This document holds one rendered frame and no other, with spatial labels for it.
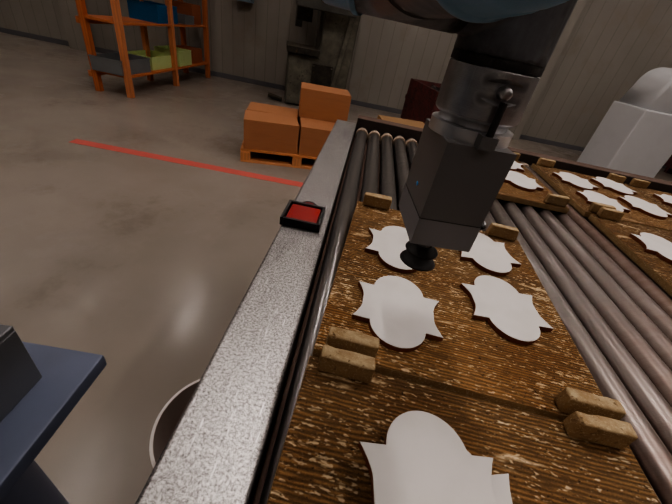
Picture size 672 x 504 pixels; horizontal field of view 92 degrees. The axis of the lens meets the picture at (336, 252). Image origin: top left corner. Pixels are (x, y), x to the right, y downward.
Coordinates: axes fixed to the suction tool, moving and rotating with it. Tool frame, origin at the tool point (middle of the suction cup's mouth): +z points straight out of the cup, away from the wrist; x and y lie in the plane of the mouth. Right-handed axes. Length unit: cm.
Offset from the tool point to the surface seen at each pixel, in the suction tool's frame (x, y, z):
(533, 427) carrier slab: -12.6, -14.4, 8.9
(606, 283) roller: -46, 18, 11
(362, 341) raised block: 5.9, -8.2, 6.2
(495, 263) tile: -20.0, 14.5, 8.1
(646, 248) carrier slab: -63, 30, 8
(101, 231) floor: 134, 131, 103
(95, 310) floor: 103, 72, 103
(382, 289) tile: 1.9, 3.2, 8.1
